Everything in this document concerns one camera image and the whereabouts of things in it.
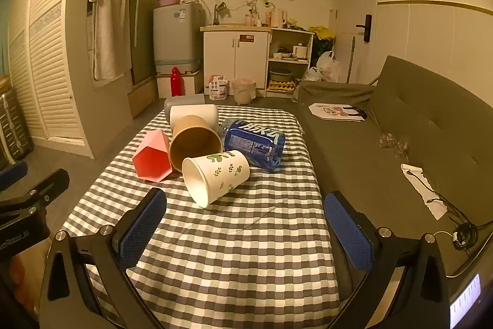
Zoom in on egg tray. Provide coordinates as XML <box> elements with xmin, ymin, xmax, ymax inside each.
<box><xmin>268</xmin><ymin>80</ymin><xmax>296</xmax><ymax>93</ymax></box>

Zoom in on white printed tote bag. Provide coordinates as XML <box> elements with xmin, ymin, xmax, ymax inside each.
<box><xmin>308</xmin><ymin>103</ymin><xmax>368</xmax><ymax>122</ymax></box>

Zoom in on white leaf-print paper cup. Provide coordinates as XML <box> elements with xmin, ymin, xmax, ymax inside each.
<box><xmin>182</xmin><ymin>150</ymin><xmax>251</xmax><ymax>209</ymax></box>

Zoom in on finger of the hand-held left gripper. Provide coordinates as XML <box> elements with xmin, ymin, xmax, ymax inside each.
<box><xmin>0</xmin><ymin>169</ymin><xmax>70</xmax><ymax>226</ymax></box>
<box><xmin>0</xmin><ymin>160</ymin><xmax>29</xmax><ymax>191</ymax></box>

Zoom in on clear plastic wrappers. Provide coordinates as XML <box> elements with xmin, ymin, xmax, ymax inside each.
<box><xmin>377</xmin><ymin>132</ymin><xmax>411</xmax><ymax>152</ymax></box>

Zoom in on white louvred wardrobe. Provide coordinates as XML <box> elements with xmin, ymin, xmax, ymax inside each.
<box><xmin>8</xmin><ymin>0</ymin><xmax>135</xmax><ymax>160</ymax></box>

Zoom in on yellow bag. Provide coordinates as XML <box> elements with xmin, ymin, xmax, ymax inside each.
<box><xmin>310</xmin><ymin>26</ymin><xmax>336</xmax><ymax>40</ymax></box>

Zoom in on pink kettle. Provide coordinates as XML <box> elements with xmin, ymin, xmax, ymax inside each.
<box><xmin>271</xmin><ymin>8</ymin><xmax>288</xmax><ymax>28</ymax></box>

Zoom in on broom stick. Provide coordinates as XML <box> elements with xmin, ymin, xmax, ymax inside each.
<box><xmin>347</xmin><ymin>36</ymin><xmax>356</xmax><ymax>84</ymax></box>

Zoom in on grey washing machine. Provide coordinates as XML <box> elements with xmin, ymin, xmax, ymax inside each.
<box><xmin>153</xmin><ymin>2</ymin><xmax>203</xmax><ymax>73</ymax></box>

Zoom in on white printed carton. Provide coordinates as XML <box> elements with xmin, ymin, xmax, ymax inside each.
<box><xmin>208</xmin><ymin>75</ymin><xmax>228</xmax><ymax>100</ymax></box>

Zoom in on pink hexagonal cup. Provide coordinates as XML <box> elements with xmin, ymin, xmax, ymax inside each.
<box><xmin>132</xmin><ymin>129</ymin><xmax>174</xmax><ymax>182</ymax></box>

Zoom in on blue-label water bottle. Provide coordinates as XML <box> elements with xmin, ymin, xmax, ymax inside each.
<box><xmin>219</xmin><ymin>118</ymin><xmax>286</xmax><ymax>171</ymax></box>

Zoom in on ribbed suitcase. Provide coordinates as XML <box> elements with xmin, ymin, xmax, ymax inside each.
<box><xmin>0</xmin><ymin>86</ymin><xmax>35</xmax><ymax>164</ymax></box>

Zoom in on plain white cup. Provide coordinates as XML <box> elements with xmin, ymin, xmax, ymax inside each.
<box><xmin>170</xmin><ymin>104</ymin><xmax>218</xmax><ymax>130</ymax></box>

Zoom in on glass shower door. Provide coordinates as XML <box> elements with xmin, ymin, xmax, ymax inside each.
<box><xmin>129</xmin><ymin>0</ymin><xmax>172</xmax><ymax>87</ymax></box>

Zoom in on white trash bin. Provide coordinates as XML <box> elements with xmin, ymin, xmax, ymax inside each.
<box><xmin>231</xmin><ymin>78</ymin><xmax>257</xmax><ymax>105</ymax></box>

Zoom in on metal faucet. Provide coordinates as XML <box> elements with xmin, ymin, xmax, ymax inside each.
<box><xmin>213</xmin><ymin>1</ymin><xmax>228</xmax><ymax>26</ymax></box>

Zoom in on green sofa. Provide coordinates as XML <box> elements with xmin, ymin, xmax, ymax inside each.
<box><xmin>295</xmin><ymin>55</ymin><xmax>493</xmax><ymax>329</ymax></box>

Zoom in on grey checked tablecloth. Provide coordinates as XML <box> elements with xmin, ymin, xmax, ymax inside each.
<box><xmin>62</xmin><ymin>105</ymin><xmax>341</xmax><ymax>329</ymax></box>

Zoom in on black door handle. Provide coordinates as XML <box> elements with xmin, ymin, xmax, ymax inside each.
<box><xmin>356</xmin><ymin>14</ymin><xmax>373</xmax><ymax>43</ymax></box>

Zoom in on red bottle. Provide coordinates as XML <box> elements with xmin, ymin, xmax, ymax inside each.
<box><xmin>170</xmin><ymin>67</ymin><xmax>181</xmax><ymax>97</ymax></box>

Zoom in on white plastic bag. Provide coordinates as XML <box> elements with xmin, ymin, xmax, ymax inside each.
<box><xmin>304</xmin><ymin>51</ymin><xmax>340</xmax><ymax>82</ymax></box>

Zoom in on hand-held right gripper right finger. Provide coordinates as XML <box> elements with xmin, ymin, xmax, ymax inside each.
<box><xmin>324</xmin><ymin>191</ymin><xmax>452</xmax><ymax>329</ymax></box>

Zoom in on white cloth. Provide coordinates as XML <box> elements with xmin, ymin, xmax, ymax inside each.
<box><xmin>401</xmin><ymin>163</ymin><xmax>448</xmax><ymax>220</ymax></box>

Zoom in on grey cup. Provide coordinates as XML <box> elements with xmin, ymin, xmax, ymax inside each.
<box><xmin>164</xmin><ymin>93</ymin><xmax>206</xmax><ymax>121</ymax></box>

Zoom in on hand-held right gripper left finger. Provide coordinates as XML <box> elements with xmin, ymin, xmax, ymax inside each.
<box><xmin>39</xmin><ymin>187</ymin><xmax>168</xmax><ymax>329</ymax></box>

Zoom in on white washing machine stand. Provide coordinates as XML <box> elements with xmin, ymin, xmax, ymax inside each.
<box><xmin>156</xmin><ymin>70</ymin><xmax>204</xmax><ymax>100</ymax></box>

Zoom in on brown paper cup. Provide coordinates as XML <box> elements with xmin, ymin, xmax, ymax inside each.
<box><xmin>169</xmin><ymin>115</ymin><xmax>223</xmax><ymax>173</ymax></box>

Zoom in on white towel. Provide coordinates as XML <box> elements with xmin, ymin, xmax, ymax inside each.
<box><xmin>88</xmin><ymin>0</ymin><xmax>130</xmax><ymax>81</ymax></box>

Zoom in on black cable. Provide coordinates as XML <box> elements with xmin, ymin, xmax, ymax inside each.
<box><xmin>408</xmin><ymin>169</ymin><xmax>493</xmax><ymax>250</ymax></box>

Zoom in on white kitchen cabinet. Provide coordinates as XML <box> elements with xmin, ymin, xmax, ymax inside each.
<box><xmin>199</xmin><ymin>24</ymin><xmax>314</xmax><ymax>98</ymax></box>

